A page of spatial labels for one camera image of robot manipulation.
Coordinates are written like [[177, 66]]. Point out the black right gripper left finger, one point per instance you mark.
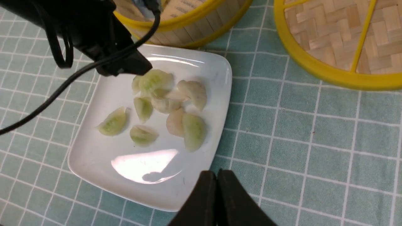
[[199, 208]]

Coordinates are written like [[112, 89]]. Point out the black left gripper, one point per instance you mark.
[[88, 26]]

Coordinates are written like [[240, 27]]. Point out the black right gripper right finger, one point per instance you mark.
[[235, 207]]

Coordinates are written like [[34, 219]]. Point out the small green dumpling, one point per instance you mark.
[[135, 84]]

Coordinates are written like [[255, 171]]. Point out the large green dumpling top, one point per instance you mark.
[[154, 79]]

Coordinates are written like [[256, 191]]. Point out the pink white dumpling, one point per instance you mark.
[[174, 122]]

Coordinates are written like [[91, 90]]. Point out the green dumpling bottom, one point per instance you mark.
[[143, 136]]

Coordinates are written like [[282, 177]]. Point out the white square plate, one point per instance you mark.
[[144, 162]]

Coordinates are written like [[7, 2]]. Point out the green checkered tablecloth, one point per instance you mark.
[[308, 153]]

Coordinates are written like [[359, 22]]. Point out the bamboo steamer basket yellow rims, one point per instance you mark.
[[184, 23]]

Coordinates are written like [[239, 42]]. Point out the woven bamboo steamer lid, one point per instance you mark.
[[355, 44]]

